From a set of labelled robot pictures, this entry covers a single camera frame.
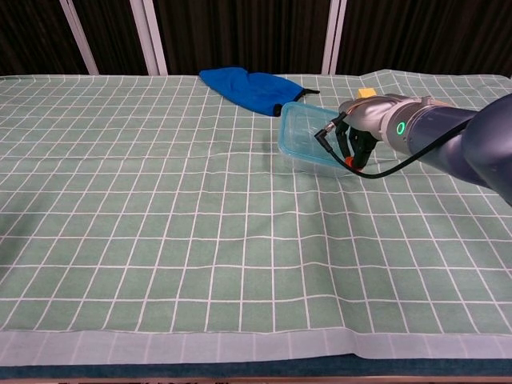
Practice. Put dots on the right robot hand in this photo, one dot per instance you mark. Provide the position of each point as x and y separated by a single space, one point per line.
368 116

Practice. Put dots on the translucent blue square lid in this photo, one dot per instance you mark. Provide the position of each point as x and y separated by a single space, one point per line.
300 132

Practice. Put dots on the clear plastic container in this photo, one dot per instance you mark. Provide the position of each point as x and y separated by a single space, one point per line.
320 168

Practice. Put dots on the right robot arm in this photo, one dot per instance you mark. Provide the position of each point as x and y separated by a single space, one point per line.
460 140

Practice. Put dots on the yellow cube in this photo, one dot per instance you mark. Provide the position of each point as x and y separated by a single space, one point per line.
366 93

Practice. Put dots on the blue cloth pouch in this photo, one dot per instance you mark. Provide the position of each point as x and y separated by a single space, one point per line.
248 90

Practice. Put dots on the dark pleated curtain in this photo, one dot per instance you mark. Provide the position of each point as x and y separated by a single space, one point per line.
240 32

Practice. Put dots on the green checked tablecloth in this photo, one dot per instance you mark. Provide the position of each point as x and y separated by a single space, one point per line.
120 200

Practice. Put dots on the white metal frame post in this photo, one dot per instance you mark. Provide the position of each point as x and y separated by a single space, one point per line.
334 40
80 40
150 40

